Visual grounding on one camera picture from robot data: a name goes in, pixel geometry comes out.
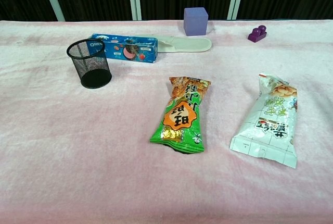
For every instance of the green orange snack bag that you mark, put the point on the green orange snack bag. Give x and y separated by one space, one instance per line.
182 117

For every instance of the blue cookie box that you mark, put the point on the blue cookie box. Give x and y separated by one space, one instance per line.
130 49

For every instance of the black mesh pen holder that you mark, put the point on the black mesh pen holder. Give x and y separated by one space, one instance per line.
95 78

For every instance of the pink fleece cloth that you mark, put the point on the pink fleece cloth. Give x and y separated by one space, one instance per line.
104 143

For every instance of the purple foam cube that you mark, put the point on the purple foam cube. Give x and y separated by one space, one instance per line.
195 23

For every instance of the white snack bag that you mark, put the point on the white snack bag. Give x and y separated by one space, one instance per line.
268 125

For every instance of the small purple toy block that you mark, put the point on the small purple toy block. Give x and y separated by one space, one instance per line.
256 36

